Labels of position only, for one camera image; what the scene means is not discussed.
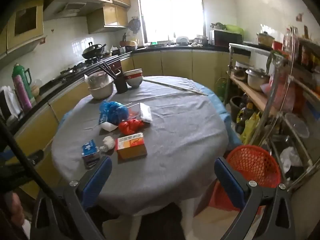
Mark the metal rack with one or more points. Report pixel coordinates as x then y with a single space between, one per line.
268 97

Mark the yellow wall cabinets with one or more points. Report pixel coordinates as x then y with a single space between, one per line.
25 25

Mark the cooking oil bottle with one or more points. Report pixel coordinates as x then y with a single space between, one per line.
243 117

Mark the red plastic bag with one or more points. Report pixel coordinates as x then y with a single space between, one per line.
130 126

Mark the white paper piece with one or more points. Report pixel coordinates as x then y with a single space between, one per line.
108 126

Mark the grey tablecloth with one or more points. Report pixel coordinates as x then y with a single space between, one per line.
175 142

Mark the window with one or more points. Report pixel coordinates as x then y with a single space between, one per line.
172 10

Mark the person's left hand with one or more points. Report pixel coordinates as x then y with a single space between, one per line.
17 210

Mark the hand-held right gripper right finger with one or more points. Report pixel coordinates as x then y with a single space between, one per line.
227 180

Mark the orange medicine box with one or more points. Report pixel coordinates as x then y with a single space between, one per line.
131 146

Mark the blue toothpaste box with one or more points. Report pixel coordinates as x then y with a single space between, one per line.
90 150

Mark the gas stove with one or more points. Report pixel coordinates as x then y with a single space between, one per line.
77 67

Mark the white shelf frame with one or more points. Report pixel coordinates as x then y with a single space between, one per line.
240 46

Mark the yellow base cabinets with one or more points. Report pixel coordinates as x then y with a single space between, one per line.
175 62

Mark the red plastic basket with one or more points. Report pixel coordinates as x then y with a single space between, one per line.
252 165

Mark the white bowl with plastic cover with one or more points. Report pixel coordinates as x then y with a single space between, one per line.
100 87

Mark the yellow plastic bag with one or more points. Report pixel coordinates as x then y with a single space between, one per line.
250 128

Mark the dark clay jar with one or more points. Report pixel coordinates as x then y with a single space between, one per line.
236 108

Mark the steel pot with lid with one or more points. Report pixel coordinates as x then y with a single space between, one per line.
257 80

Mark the black wok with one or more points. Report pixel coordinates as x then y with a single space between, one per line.
93 51

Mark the blue plastic bag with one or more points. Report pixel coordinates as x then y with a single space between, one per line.
112 111

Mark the yellow pot with lid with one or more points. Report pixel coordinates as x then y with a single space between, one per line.
265 38

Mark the pink plastic bag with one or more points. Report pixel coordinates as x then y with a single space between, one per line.
285 92

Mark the blue tablecloth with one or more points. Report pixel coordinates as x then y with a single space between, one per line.
220 107

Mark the crumpled white tissue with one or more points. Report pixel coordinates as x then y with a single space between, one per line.
108 143

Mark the wooden shelf board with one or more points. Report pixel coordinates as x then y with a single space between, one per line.
252 95

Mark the green and pink thermos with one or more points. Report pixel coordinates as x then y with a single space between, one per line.
22 87

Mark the white plastic bag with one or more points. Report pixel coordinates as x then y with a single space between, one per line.
290 156

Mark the microwave oven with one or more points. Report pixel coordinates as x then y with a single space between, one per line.
226 38

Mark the range hood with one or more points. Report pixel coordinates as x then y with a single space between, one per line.
72 5

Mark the clear plastic lid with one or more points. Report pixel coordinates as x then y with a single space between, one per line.
297 125

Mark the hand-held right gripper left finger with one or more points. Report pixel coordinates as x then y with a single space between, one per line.
98 177

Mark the dark chopstick holder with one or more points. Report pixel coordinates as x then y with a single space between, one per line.
121 83

